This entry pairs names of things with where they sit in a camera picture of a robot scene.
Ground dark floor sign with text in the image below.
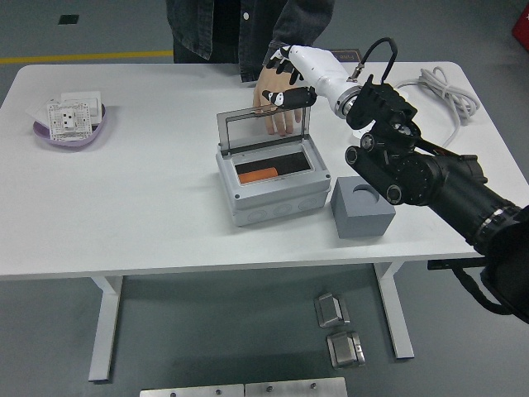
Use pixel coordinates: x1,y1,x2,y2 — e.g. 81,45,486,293
330,49,363,65

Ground red box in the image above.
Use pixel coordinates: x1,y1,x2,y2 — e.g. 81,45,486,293
511,7,529,46

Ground person's left hand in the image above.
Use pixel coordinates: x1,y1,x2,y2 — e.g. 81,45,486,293
252,64,307,137

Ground grey cube with round hole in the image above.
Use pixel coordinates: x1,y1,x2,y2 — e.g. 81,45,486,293
330,175,397,240

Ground white switch plate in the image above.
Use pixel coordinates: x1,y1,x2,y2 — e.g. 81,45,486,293
60,90,103,125

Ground white printed socket panel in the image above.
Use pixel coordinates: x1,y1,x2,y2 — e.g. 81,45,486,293
46,101,93,142

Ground orange cylinder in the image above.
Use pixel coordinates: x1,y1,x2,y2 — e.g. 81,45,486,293
238,166,279,184

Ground transparent hinged box lid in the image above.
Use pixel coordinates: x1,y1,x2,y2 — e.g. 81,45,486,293
216,97,312,156

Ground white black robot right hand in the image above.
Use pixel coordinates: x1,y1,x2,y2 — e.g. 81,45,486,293
260,45,353,112

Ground steel block with angled face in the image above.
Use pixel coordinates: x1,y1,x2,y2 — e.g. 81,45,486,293
312,292,351,330

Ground white power strip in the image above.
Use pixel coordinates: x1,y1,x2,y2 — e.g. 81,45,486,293
350,84,410,144

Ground steel plate with screws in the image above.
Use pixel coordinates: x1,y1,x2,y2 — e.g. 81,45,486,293
139,384,245,397
244,376,348,397

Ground white left table leg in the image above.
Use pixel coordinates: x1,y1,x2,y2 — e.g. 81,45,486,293
88,275,125,384

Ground purple bowl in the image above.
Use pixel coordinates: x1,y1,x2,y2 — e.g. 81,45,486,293
32,103,108,149

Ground person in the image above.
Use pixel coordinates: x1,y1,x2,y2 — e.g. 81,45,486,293
164,0,336,84

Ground grey electrical enclosure box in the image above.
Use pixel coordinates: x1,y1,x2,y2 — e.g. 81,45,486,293
214,138,333,227

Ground black table control panel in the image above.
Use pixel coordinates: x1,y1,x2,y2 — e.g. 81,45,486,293
427,258,487,270

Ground white plain card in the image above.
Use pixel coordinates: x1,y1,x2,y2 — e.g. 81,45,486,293
24,97,63,125

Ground white right table leg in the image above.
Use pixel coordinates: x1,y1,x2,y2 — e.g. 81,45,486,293
373,261,415,360

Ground steel block with latch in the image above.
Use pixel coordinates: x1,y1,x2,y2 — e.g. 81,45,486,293
326,329,367,370

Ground white table leg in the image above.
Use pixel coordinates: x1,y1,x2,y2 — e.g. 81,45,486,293
373,261,415,360
88,275,125,384

